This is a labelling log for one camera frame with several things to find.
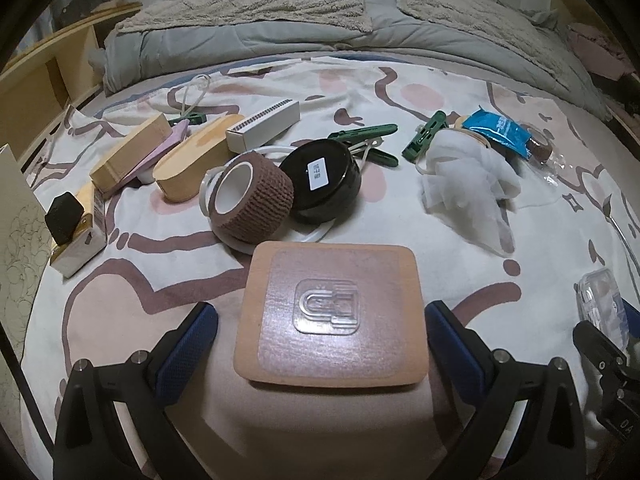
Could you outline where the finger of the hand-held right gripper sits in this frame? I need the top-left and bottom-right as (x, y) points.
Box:
(572, 320), (630, 393)
(619, 297), (640, 346)

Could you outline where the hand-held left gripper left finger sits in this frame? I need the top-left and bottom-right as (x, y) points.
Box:
(52, 301), (219, 480)

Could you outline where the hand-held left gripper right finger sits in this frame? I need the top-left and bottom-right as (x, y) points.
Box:
(424, 300), (591, 480)

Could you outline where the clear case of press-on nails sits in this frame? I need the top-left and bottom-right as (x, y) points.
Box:
(574, 269), (632, 357)

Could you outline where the tan square pad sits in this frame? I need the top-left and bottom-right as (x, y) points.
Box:
(233, 241), (430, 395)

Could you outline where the brown bandage roll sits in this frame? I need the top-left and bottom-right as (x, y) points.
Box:
(525, 127), (556, 161)
(202, 152), (295, 243)

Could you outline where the black round tin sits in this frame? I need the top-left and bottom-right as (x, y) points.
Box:
(278, 138), (362, 224)

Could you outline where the printed blanket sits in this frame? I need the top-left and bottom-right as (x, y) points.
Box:
(30, 55), (640, 480)

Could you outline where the metal back scratcher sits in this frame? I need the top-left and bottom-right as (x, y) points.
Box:
(602, 197), (640, 271)

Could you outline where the yellow and white box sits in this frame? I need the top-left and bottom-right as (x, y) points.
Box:
(50, 182), (107, 278)

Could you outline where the white mesh cloth bundle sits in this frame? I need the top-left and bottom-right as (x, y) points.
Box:
(420, 130), (521, 256)

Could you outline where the small black cube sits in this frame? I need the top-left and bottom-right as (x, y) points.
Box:
(45, 192), (84, 246)

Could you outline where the oval wooden box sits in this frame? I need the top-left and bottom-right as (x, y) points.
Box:
(152, 114), (246, 204)

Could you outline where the beige paper card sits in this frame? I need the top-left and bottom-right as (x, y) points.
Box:
(0, 144), (51, 361)

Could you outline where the brown bandage roll in wrap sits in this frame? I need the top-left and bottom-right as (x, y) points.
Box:
(525, 127), (556, 161)

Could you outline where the rectangular wooden block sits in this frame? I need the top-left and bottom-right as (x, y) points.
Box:
(90, 113), (173, 196)

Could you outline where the pink flat block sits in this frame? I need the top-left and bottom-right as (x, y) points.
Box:
(115, 120), (191, 186)

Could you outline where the blue foil packet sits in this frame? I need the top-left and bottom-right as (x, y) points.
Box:
(461, 108), (533, 159)

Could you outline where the white long box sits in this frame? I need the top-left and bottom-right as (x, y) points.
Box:
(226, 100), (301, 153)

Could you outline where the pink clothes pile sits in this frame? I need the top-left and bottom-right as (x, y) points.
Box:
(567, 22), (637, 78)

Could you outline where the wooden bedside shelf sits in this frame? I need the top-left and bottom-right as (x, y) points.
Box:
(0, 2), (145, 153)

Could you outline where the grey duvet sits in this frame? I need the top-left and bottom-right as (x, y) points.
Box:
(102, 0), (613, 121)

